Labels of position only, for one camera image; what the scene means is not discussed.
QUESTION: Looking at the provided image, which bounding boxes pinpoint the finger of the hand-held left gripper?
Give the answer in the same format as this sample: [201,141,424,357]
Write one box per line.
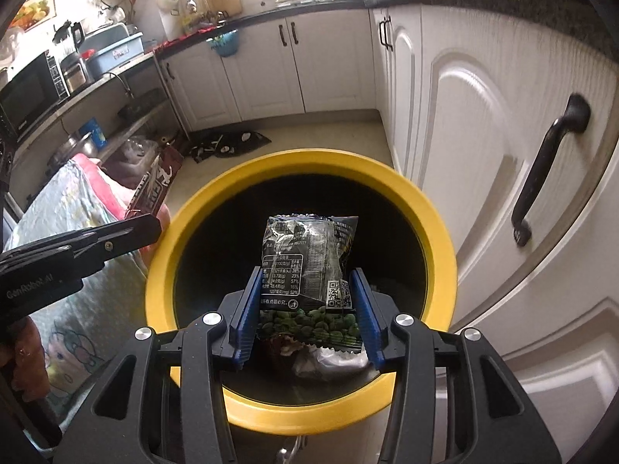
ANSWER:
[0,231,102,266]
[72,214,162,278]

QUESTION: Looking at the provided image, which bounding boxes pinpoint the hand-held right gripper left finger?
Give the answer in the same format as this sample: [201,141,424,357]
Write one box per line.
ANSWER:
[63,267,264,464]

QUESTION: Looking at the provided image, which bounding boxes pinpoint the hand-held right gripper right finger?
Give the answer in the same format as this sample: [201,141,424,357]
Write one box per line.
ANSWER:
[351,268,562,464]

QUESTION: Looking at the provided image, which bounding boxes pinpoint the trash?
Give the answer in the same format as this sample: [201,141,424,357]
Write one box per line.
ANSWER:
[290,345,373,380]

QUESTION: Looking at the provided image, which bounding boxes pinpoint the red brown snack wrapper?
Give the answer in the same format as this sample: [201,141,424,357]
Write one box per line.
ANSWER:
[125,141,185,220]

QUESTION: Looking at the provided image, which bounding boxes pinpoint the green pea snack packet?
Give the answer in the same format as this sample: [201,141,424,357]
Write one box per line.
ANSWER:
[258,215,371,356]

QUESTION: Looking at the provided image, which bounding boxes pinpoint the yellow black waste bin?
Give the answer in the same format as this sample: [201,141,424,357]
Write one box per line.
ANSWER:
[145,150,458,433]

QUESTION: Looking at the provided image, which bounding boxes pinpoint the person's left hand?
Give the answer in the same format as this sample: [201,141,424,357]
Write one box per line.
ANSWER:
[12,321,51,397]

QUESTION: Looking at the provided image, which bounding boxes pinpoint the printed cartoon blanket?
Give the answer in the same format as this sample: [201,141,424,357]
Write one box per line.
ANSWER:
[2,155,160,426]

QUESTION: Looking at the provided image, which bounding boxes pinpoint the pink blanket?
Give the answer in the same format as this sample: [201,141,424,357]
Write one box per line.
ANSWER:
[72,154,170,233]

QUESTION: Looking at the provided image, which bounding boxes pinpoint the clear plastic box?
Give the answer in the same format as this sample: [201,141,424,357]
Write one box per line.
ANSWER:
[116,138,160,187]

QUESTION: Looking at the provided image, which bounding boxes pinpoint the steel cooking pots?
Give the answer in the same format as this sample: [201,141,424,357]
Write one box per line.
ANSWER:
[46,133,97,167]

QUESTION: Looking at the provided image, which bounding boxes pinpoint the blue round container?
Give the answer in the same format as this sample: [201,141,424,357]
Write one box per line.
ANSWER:
[78,117,108,152]

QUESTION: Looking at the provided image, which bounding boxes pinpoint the black frying pan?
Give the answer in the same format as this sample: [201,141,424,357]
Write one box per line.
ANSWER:
[117,88,168,118]

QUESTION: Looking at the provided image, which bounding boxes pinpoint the black floor mat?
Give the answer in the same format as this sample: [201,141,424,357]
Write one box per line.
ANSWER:
[188,130,272,162]

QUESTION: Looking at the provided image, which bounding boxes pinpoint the black microwave oven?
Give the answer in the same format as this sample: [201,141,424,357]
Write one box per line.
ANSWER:
[0,51,71,143]

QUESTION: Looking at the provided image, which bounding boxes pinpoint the metal shelf rack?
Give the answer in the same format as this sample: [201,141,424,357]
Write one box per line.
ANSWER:
[0,51,192,179]

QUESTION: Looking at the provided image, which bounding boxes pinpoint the blue plastic dish tub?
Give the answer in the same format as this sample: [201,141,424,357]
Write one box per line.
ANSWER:
[80,23,145,80]

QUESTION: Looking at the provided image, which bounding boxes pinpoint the black blender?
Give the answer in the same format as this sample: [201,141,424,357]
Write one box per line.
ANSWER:
[52,20,90,95]

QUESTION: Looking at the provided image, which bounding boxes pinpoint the red cloth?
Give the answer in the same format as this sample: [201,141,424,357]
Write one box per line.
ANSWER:
[155,24,218,51]

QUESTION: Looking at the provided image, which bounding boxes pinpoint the blue hanging basket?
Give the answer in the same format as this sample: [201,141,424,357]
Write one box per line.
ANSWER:
[207,29,241,58]

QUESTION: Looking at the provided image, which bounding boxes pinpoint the black kitchen countertop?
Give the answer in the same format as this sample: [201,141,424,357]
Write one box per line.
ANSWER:
[155,0,619,73]

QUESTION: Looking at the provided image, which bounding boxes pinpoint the fruit wall poster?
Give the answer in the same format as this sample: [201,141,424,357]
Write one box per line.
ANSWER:
[10,0,55,30]

